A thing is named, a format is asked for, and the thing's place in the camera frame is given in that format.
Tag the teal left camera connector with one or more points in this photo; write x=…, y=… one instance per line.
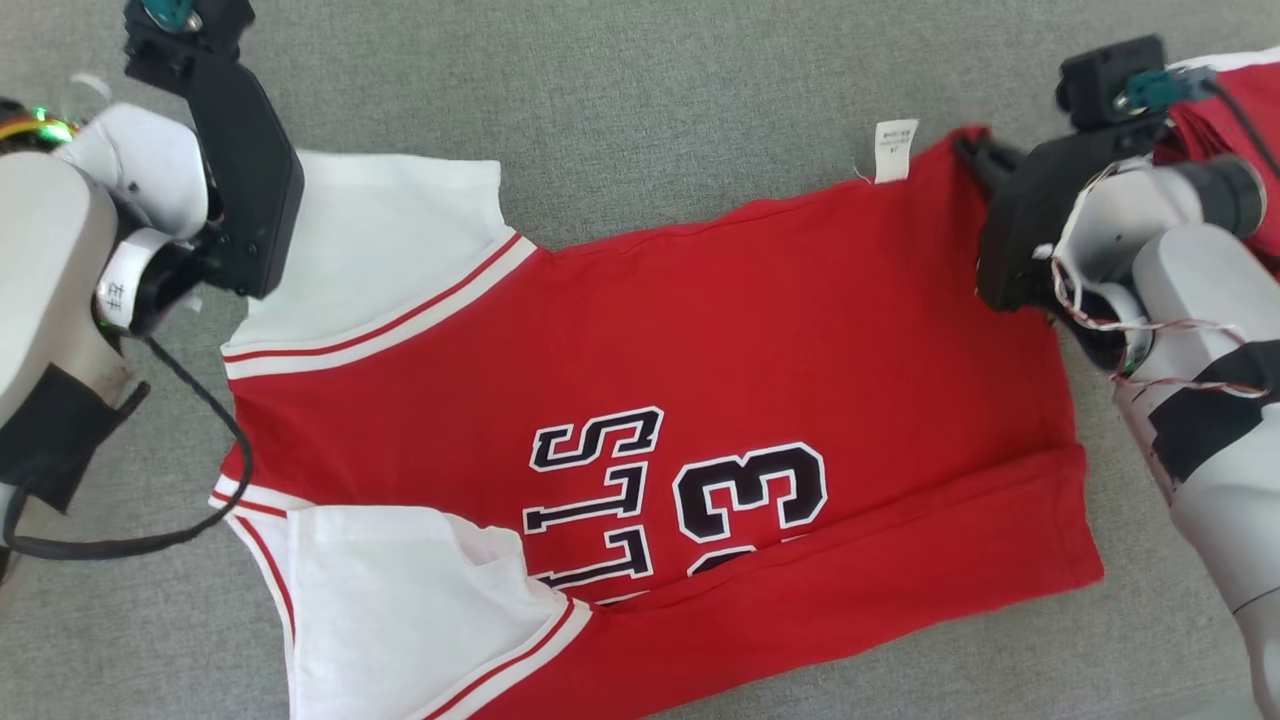
x=165, y=10

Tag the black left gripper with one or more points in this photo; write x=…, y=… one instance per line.
x=250, y=180

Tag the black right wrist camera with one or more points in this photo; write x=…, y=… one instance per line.
x=1100, y=75

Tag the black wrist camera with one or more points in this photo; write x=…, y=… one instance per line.
x=215, y=25
x=1100, y=75

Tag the teal right camera connector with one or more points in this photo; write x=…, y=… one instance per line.
x=1165, y=88

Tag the red shorts with white trim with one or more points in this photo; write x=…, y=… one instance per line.
x=1235, y=120

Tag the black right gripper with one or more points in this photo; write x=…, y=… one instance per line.
x=1030, y=220

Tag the teal camera connector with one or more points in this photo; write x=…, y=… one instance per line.
x=1165, y=88
x=165, y=10

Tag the red and white basketball jersey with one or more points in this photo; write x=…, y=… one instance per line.
x=750, y=350

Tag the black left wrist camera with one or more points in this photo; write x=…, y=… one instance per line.
x=215, y=25

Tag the grey fabric sofa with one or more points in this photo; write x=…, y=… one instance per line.
x=650, y=100

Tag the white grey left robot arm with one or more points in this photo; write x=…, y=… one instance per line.
x=50, y=260

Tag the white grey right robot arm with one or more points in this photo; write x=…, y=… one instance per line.
x=1210, y=400

